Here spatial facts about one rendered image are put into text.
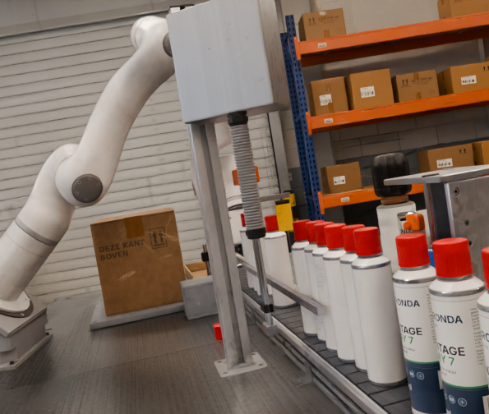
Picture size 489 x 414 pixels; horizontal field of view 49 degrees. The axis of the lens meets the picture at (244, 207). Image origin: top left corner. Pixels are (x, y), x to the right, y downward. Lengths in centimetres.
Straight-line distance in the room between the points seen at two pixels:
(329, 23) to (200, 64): 409
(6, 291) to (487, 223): 112
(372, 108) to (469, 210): 422
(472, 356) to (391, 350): 20
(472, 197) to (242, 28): 46
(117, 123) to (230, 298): 55
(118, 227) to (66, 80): 422
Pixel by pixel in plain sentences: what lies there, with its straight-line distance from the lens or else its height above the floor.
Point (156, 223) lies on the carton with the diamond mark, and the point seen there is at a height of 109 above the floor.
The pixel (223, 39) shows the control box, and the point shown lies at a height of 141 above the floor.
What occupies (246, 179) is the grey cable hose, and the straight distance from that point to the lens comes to 87.
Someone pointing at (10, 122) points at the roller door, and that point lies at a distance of 583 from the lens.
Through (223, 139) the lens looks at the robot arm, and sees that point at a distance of 146.
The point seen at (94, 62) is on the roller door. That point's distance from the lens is 567.
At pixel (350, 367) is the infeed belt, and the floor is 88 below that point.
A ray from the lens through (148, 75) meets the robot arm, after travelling 131.
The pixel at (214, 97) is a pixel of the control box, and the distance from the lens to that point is 91.
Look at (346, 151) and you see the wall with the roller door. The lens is 563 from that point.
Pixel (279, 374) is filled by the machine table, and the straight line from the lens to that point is 98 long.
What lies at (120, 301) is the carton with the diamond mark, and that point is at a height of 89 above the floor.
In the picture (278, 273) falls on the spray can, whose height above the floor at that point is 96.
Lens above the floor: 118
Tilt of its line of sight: 3 degrees down
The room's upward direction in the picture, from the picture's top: 9 degrees counter-clockwise
